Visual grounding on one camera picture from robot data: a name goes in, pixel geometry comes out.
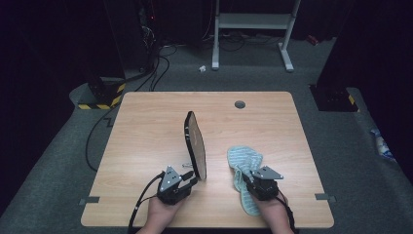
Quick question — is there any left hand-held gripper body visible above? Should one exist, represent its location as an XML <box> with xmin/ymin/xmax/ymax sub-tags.
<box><xmin>157</xmin><ymin>165</ymin><xmax>193</xmax><ymax>206</ymax></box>

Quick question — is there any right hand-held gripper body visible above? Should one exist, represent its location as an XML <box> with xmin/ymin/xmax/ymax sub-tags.
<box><xmin>246</xmin><ymin>165</ymin><xmax>284</xmax><ymax>202</ymax></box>

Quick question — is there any light blue striped cloth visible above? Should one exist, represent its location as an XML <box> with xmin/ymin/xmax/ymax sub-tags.
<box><xmin>226</xmin><ymin>145</ymin><xmax>264</xmax><ymax>217</ymax></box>

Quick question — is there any person's left hand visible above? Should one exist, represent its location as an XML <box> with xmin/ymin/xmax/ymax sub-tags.
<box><xmin>145</xmin><ymin>196</ymin><xmax>187</xmax><ymax>232</ymax></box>

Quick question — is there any person's right hand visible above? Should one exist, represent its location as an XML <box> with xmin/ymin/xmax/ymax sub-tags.
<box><xmin>254</xmin><ymin>194</ymin><xmax>290</xmax><ymax>232</ymax></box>

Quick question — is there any black yellow striped stand base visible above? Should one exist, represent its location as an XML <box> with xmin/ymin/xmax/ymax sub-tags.
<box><xmin>77</xmin><ymin>76</ymin><xmax>128</xmax><ymax>111</ymax></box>

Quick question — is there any black stand base yellow corner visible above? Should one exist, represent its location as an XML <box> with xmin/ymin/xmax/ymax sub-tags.
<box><xmin>309</xmin><ymin>84</ymin><xmax>361</xmax><ymax>113</ymax></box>

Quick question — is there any blue white packet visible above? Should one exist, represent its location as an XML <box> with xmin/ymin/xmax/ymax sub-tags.
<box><xmin>369</xmin><ymin>128</ymin><xmax>397</xmax><ymax>163</ymax></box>

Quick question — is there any dark equipment rack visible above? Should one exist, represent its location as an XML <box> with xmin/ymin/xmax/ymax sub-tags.
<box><xmin>102</xmin><ymin>0</ymin><xmax>161</xmax><ymax>74</ymax></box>

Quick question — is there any white metal stand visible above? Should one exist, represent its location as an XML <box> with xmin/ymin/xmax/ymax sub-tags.
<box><xmin>211</xmin><ymin>0</ymin><xmax>302</xmax><ymax>73</ymax></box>

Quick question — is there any right hand-held gripper cable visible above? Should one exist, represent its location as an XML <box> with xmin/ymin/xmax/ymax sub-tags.
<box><xmin>277</xmin><ymin>190</ymin><xmax>297</xmax><ymax>234</ymax></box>

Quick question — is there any hand-held gripper cable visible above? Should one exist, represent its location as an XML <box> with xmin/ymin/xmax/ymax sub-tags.
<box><xmin>127</xmin><ymin>171</ymin><xmax>167</xmax><ymax>234</ymax></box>
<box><xmin>277</xmin><ymin>190</ymin><xmax>297</xmax><ymax>234</ymax></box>

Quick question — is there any left hand-held gripper cable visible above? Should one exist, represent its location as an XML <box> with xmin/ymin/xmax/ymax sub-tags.
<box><xmin>127</xmin><ymin>171</ymin><xmax>167</xmax><ymax>234</ymax></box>

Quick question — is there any grey table edge bracket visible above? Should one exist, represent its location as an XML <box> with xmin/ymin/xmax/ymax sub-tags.
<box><xmin>314</xmin><ymin>192</ymin><xmax>337</xmax><ymax>205</ymax></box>
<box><xmin>78</xmin><ymin>196</ymin><xmax>101</xmax><ymax>207</ymax></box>

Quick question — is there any black floor cable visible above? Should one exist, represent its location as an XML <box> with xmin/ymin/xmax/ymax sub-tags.
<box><xmin>85</xmin><ymin>44</ymin><xmax>179</xmax><ymax>173</ymax></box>

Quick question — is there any black cable bundle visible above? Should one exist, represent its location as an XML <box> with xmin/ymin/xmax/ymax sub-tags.
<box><xmin>202</xmin><ymin>30</ymin><xmax>284</xmax><ymax>53</ymax></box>

